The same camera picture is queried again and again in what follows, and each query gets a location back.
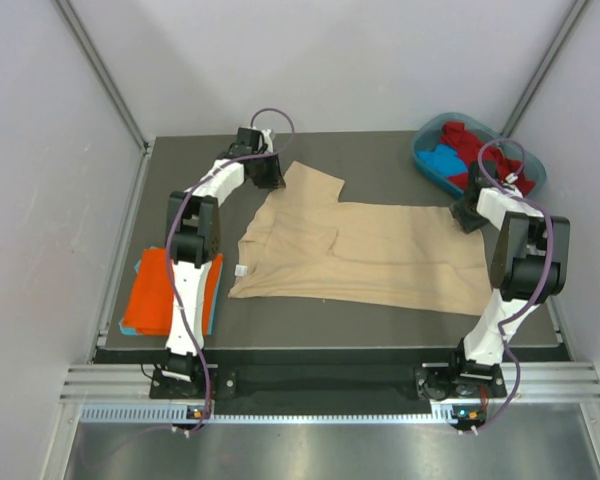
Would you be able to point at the beige t shirt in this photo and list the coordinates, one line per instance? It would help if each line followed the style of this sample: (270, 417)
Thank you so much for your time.
(304, 242)

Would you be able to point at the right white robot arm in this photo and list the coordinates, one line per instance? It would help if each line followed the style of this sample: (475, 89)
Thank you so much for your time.
(529, 263)

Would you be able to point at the light blue folded t shirt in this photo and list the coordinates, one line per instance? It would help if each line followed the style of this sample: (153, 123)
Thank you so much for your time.
(130, 330)

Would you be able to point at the orange folded t shirt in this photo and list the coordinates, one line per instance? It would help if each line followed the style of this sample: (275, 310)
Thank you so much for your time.
(147, 295)

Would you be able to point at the blue t shirt in basket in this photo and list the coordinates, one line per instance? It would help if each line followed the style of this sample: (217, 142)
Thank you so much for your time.
(443, 160)

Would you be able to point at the aluminium corner post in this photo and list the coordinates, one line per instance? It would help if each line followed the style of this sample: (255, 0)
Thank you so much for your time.
(75, 25)
(568, 25)

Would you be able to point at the aluminium frame rail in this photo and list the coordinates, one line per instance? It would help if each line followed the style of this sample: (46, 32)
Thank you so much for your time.
(551, 382)

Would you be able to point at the right aluminium corner post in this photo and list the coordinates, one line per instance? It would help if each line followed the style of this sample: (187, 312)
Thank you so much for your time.
(568, 25)

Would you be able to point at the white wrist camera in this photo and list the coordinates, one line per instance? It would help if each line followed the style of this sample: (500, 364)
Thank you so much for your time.
(509, 183)
(267, 140)

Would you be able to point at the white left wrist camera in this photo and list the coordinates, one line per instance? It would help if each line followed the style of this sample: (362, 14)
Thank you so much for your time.
(267, 140)

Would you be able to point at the left aluminium corner post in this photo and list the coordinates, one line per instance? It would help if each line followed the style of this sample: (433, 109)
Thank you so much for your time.
(75, 25)

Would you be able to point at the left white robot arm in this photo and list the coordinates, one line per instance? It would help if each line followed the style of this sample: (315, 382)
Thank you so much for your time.
(193, 231)

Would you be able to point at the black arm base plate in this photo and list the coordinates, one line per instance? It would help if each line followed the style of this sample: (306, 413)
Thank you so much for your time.
(402, 373)

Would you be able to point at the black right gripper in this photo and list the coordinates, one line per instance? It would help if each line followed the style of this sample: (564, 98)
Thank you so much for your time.
(466, 223)

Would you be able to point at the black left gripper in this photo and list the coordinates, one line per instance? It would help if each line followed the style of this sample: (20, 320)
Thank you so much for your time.
(274, 178)

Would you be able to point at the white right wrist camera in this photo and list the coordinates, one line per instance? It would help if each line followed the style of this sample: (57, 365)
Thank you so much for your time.
(509, 183)

